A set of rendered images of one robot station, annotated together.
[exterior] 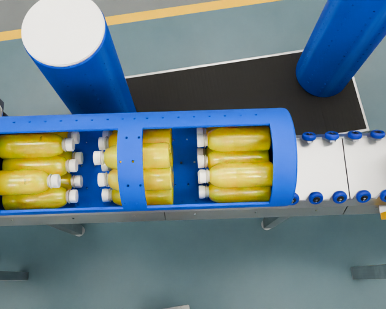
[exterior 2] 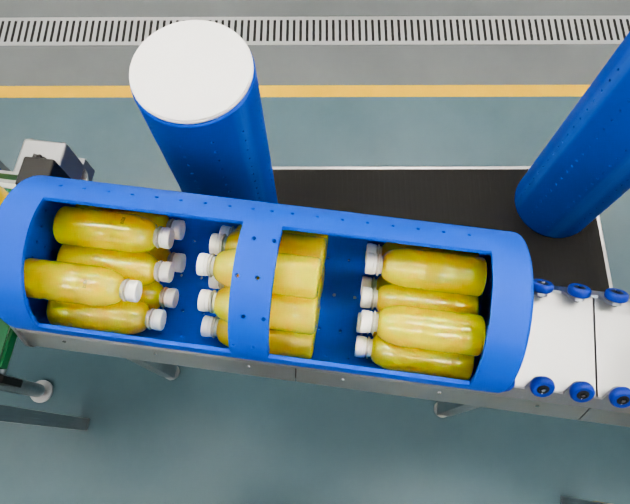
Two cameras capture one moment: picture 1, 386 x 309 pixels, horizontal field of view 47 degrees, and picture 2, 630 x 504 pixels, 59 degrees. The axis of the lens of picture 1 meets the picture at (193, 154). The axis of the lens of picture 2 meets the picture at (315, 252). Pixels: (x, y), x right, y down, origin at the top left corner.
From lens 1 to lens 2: 27 cm
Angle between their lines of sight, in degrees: 5
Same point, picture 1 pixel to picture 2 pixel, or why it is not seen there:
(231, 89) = (418, 206)
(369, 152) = not seen: outside the picture
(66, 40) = (192, 87)
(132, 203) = (246, 346)
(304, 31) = (532, 143)
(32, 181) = (95, 285)
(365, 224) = (590, 434)
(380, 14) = not seen: outside the picture
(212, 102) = not seen: hidden behind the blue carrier
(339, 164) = (585, 337)
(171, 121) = (330, 223)
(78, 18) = (215, 57)
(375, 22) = not seen: outside the picture
